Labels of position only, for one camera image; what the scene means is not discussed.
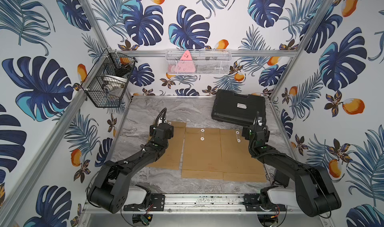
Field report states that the black wire basket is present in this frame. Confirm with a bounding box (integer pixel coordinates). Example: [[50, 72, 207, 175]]
[[81, 49, 138, 108]]

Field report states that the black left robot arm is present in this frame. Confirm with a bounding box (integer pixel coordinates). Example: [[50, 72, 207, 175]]
[[87, 108, 174, 214]]

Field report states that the brown kraft file bag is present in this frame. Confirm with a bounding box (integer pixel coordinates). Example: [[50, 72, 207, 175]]
[[220, 130, 267, 183], [181, 128, 224, 180], [148, 121, 187, 170]]

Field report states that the pink triangle item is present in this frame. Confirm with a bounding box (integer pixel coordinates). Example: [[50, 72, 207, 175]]
[[173, 50, 197, 74]]

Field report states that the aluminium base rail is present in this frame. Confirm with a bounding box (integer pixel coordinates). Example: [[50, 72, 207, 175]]
[[80, 192, 328, 215]]

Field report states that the black power adapter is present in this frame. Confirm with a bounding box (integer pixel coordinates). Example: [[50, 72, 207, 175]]
[[273, 170, 290, 188]]

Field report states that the black plastic tool case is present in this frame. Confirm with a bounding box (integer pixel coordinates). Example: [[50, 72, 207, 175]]
[[211, 90, 267, 127]]

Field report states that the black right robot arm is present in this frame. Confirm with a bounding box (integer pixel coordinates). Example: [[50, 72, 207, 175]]
[[243, 112, 342, 217]]

